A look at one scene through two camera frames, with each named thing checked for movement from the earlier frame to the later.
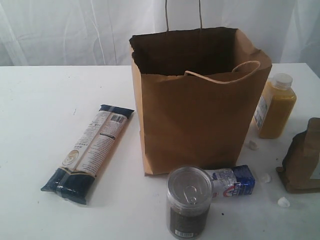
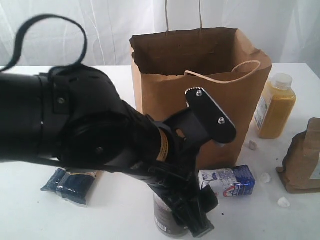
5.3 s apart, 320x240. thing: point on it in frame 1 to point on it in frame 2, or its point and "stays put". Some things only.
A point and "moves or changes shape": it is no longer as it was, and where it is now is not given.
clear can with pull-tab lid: (189, 193) moves or changes shape
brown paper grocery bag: (199, 92) stays put
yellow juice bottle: (274, 112) stays put
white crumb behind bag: (253, 145) stays put
